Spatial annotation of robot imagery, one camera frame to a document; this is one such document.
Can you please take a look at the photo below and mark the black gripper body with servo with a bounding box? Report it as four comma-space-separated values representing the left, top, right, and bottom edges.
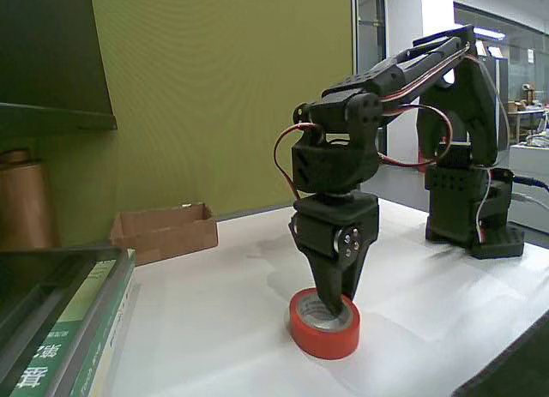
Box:
290, 194, 380, 261

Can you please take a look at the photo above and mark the red roll of tape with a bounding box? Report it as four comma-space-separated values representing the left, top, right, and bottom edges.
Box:
287, 287, 361, 361

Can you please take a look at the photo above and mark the shallow cardboard box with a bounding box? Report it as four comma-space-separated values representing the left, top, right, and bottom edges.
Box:
108, 202, 219, 267

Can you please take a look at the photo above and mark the olive green partition panel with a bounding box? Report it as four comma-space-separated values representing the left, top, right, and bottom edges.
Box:
89, 0, 359, 222

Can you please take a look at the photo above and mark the grey framed glass door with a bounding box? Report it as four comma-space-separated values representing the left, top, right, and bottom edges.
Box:
350, 0, 389, 191

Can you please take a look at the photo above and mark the black storage cabinet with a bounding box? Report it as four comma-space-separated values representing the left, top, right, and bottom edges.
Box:
484, 56, 510, 152

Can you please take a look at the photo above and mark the distant cluttered white desk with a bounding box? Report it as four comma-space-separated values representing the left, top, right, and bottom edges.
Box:
508, 99, 549, 135

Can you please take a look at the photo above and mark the white ceiling light strip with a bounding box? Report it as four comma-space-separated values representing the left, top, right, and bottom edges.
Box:
474, 27, 506, 41

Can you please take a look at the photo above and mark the green white spine book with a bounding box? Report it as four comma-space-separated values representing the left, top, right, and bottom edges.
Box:
68, 247, 142, 397

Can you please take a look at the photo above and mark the green cover Chinese title book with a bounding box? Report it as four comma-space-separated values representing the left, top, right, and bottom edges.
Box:
8, 257, 130, 397

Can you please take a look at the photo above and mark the copper brown cylinder bottle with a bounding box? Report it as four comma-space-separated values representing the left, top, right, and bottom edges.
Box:
0, 150, 61, 250

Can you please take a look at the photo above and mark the dark green shelf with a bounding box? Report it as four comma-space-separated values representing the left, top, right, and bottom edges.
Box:
0, 0, 118, 135

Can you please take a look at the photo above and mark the red black gripper servo wire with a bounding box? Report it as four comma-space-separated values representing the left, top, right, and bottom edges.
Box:
273, 123, 323, 201

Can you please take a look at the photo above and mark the black power cable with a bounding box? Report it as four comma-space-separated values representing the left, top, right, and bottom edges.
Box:
512, 175, 549, 190

